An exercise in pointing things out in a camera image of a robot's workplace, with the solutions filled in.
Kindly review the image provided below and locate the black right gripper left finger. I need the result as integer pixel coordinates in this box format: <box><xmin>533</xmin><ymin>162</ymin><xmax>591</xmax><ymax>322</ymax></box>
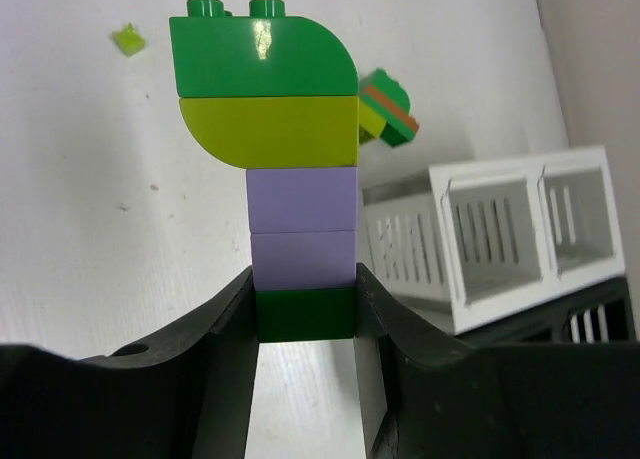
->
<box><xmin>1</xmin><ymin>271</ymin><xmax>259</xmax><ymax>458</ymax></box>

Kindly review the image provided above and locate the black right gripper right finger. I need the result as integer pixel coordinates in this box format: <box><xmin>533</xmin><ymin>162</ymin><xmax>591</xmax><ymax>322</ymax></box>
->
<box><xmin>354</xmin><ymin>266</ymin><xmax>639</xmax><ymax>458</ymax></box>

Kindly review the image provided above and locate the green square lego brick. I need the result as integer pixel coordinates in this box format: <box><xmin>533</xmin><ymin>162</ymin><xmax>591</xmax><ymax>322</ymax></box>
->
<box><xmin>255</xmin><ymin>287</ymin><xmax>356</xmax><ymax>343</ymax></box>

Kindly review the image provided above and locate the green rounded lego brick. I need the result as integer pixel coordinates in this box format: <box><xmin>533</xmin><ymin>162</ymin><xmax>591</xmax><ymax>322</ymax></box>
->
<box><xmin>169</xmin><ymin>0</ymin><xmax>359</xmax><ymax>98</ymax></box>

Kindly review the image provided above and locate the black slotted container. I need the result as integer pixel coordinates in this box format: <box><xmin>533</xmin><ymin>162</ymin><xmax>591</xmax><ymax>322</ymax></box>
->
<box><xmin>457</xmin><ymin>276</ymin><xmax>637</xmax><ymax>346</ymax></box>

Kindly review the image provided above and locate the white slotted container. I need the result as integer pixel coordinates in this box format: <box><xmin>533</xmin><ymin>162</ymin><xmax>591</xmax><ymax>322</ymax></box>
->
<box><xmin>361</xmin><ymin>146</ymin><xmax>626</xmax><ymax>333</ymax></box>

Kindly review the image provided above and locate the green rectangular lego brick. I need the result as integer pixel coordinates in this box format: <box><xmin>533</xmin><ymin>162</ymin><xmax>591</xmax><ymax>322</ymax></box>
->
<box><xmin>359</xmin><ymin>95</ymin><xmax>419</xmax><ymax>148</ymax></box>

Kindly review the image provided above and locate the lime square lego brick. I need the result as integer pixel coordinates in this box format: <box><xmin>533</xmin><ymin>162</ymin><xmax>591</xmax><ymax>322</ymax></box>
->
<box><xmin>358</xmin><ymin>100</ymin><xmax>387</xmax><ymax>145</ymax></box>

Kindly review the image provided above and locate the brown lego plate in stack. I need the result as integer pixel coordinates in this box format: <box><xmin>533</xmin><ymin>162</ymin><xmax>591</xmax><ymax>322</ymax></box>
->
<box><xmin>361</xmin><ymin>85</ymin><xmax>419</xmax><ymax>132</ymax></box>

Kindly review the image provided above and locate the small lime lego piece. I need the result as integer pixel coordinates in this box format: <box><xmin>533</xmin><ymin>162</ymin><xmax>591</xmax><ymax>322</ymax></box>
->
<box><xmin>111</xmin><ymin>23</ymin><xmax>146</xmax><ymax>57</ymax></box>

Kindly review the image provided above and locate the green rounded brick in stack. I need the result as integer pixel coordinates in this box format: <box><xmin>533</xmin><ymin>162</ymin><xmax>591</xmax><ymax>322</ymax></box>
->
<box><xmin>360</xmin><ymin>68</ymin><xmax>410</xmax><ymax>114</ymax></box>

